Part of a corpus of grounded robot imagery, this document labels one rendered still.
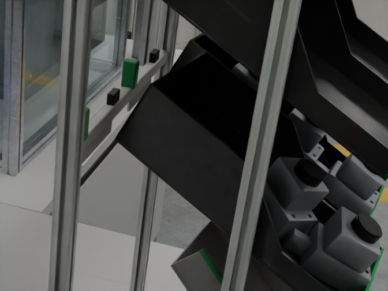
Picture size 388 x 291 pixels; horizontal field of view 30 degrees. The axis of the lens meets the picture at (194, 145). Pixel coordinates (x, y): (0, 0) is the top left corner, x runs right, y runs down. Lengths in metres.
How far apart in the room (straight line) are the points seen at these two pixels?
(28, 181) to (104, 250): 0.28
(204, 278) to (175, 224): 2.31
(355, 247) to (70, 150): 0.28
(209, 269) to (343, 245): 0.13
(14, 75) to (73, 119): 0.81
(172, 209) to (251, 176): 2.52
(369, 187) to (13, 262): 0.67
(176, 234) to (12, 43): 1.69
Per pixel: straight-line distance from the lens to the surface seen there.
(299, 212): 0.72
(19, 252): 1.31
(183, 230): 3.01
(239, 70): 0.83
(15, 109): 1.47
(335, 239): 0.69
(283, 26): 0.58
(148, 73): 0.86
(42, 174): 1.55
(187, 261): 0.73
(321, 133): 0.83
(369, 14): 4.49
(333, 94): 0.68
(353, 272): 0.72
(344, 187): 0.85
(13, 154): 1.52
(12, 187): 1.50
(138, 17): 2.22
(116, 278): 1.26
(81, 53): 0.62
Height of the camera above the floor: 1.61
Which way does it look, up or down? 26 degrees down
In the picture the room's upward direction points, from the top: 8 degrees clockwise
